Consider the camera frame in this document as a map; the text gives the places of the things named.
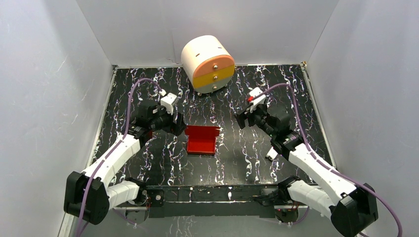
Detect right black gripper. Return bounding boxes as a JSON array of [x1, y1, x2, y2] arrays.
[[232, 102, 276, 138]]

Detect red paper box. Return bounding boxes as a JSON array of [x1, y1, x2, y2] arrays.
[[184, 125, 220, 156]]

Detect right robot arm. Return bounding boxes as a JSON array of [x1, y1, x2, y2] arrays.
[[234, 104, 378, 237]]

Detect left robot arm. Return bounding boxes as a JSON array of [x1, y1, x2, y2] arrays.
[[63, 94, 186, 225]]

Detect round three-drawer cabinet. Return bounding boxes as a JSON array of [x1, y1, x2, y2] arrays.
[[181, 35, 235, 94]]

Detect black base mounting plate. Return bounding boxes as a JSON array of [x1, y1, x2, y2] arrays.
[[115, 185, 300, 226]]

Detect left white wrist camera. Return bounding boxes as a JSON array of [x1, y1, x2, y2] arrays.
[[159, 89, 178, 115]]

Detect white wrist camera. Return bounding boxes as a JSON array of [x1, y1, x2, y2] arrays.
[[247, 87, 266, 113], [159, 89, 178, 115]]

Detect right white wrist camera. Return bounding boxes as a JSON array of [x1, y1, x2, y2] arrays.
[[247, 87, 266, 113]]

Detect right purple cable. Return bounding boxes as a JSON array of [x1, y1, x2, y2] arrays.
[[258, 82, 403, 237]]

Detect purple cable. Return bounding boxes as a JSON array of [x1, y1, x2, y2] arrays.
[[75, 78, 165, 237], [258, 82, 403, 237]]

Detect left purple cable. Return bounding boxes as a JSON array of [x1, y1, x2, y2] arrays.
[[75, 78, 165, 237]]

